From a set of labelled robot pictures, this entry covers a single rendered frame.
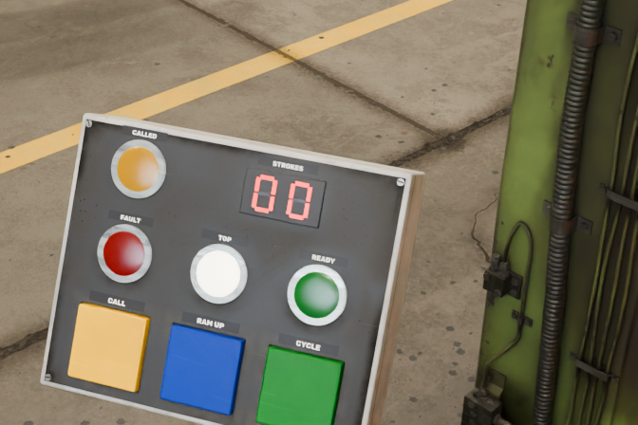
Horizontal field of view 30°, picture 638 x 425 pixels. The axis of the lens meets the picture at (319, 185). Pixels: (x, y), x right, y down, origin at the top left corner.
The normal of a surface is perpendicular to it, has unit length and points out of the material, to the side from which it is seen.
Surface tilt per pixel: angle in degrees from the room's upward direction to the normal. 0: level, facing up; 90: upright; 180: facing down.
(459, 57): 0
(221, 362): 60
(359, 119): 0
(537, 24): 90
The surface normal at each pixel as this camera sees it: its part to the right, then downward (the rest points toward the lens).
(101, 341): -0.25, 0.02
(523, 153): -0.68, 0.38
